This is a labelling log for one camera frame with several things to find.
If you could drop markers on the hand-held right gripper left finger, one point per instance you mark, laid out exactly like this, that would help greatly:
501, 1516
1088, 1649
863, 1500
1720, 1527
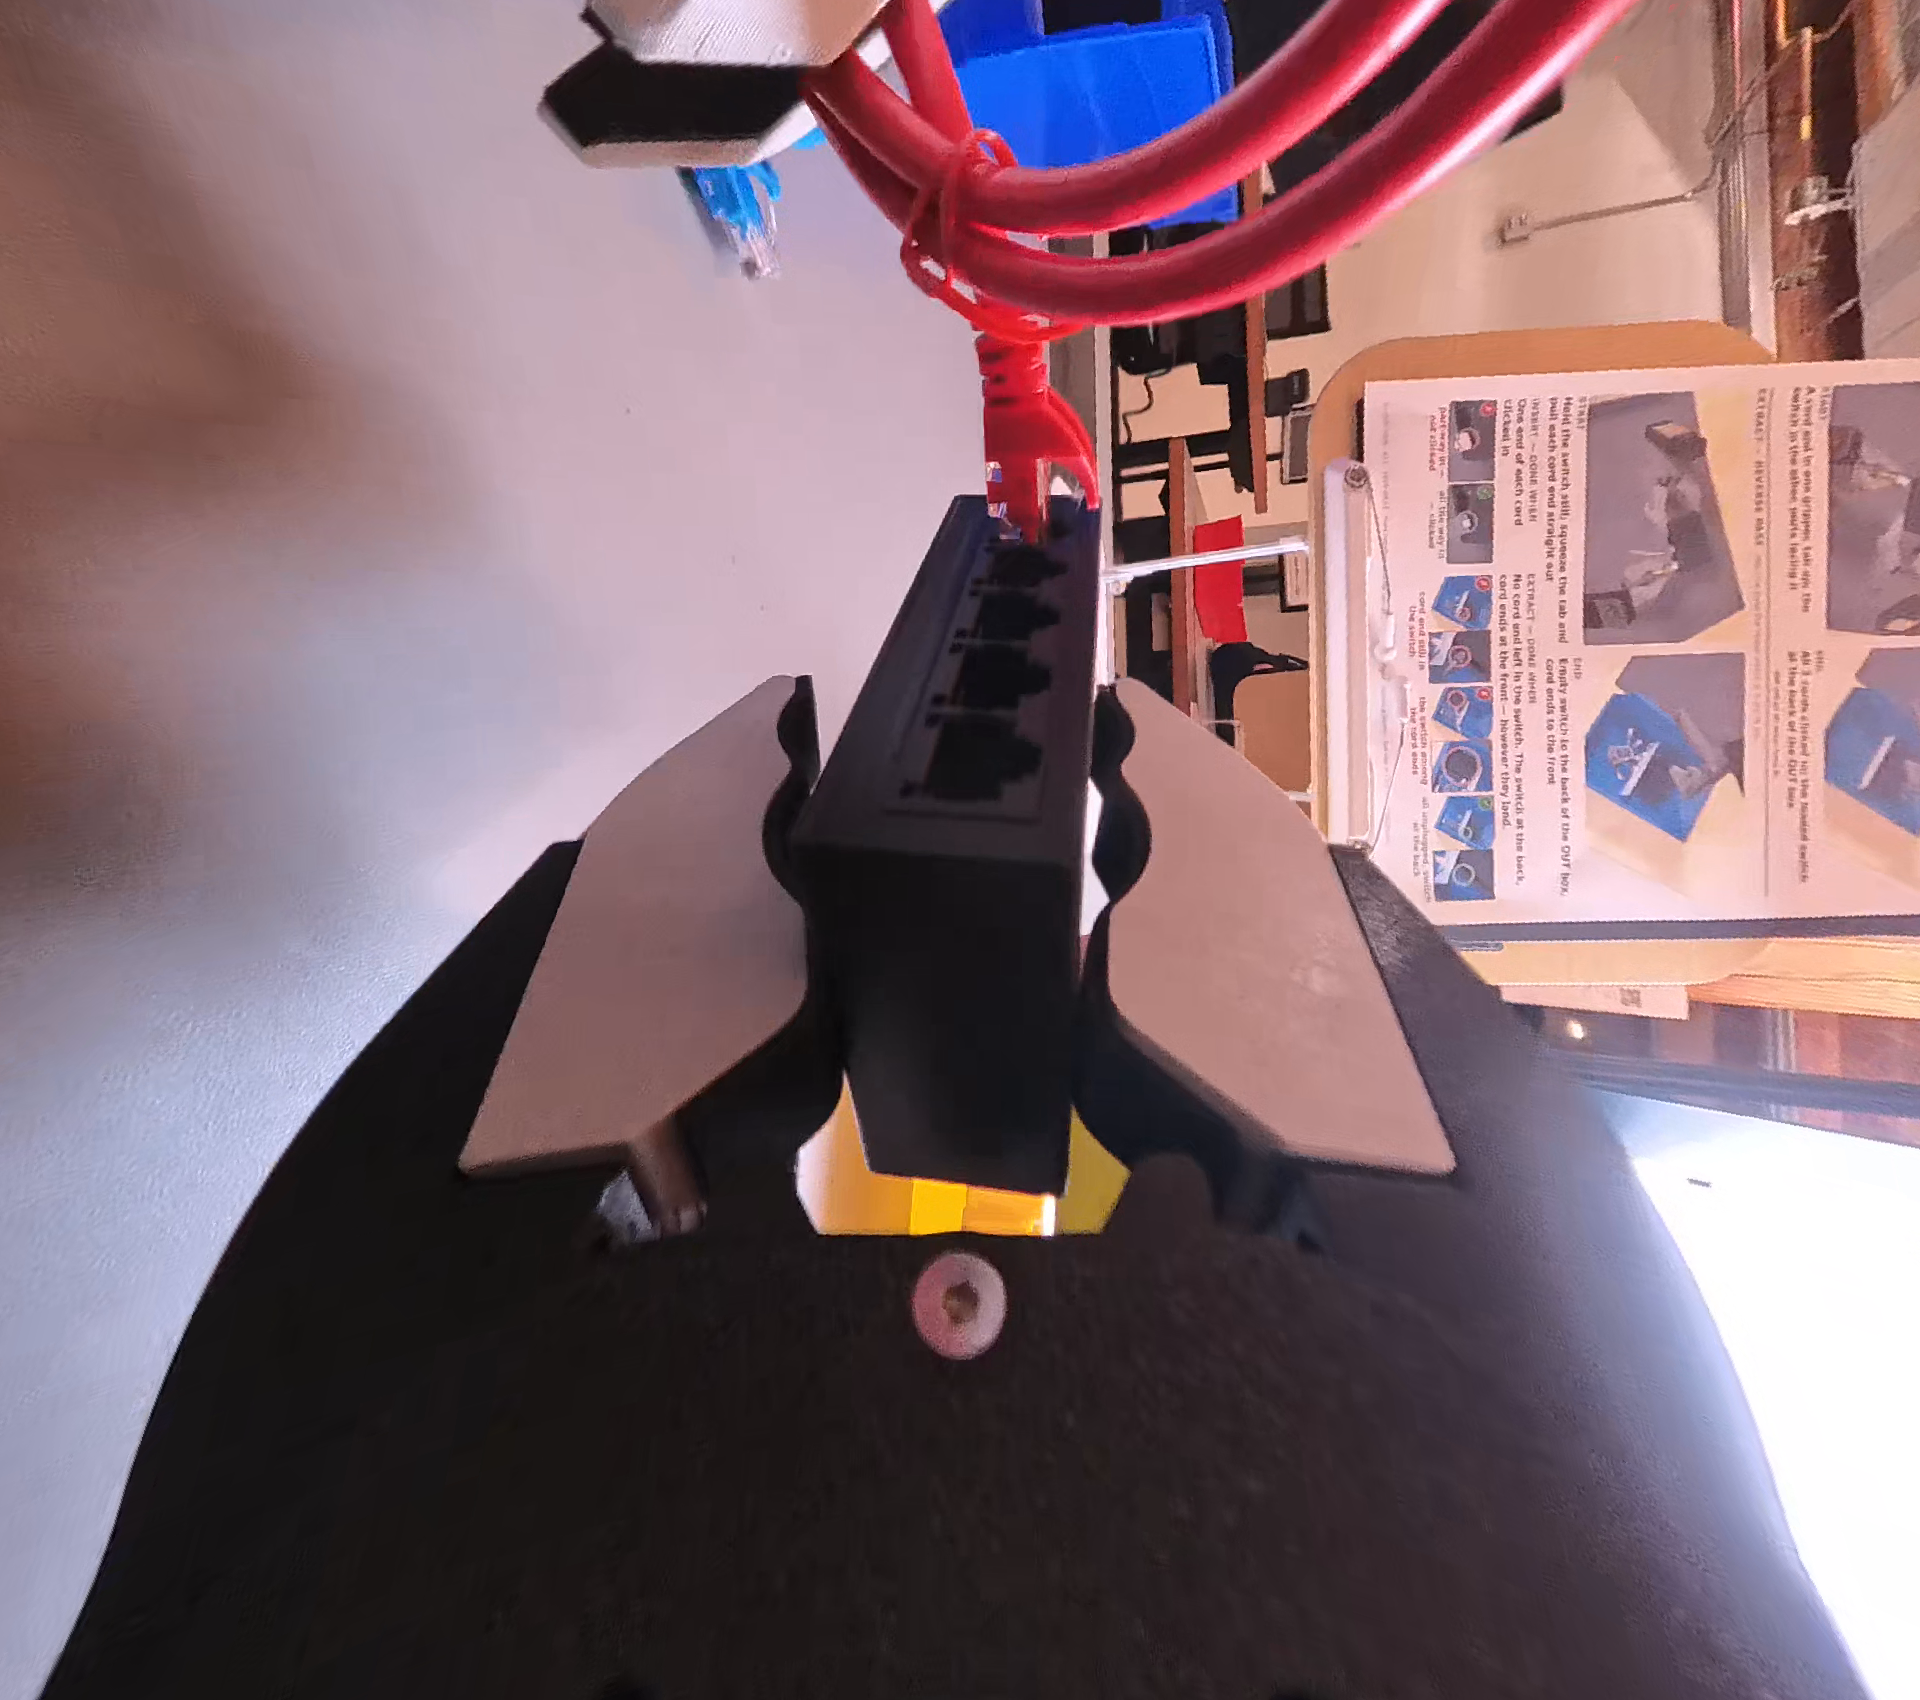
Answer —
661, 951

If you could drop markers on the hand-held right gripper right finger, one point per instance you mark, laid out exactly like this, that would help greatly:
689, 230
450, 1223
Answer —
1277, 982

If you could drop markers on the black network switch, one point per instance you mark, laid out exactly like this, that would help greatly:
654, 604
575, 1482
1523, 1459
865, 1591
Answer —
943, 982

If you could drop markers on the blue plastic bin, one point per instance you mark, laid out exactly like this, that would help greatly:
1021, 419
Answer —
1081, 95

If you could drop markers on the printed instruction poster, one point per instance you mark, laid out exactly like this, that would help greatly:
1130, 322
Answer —
1635, 648

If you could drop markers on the instruction sheet on board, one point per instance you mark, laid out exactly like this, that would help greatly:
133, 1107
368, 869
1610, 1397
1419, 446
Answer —
1500, 356

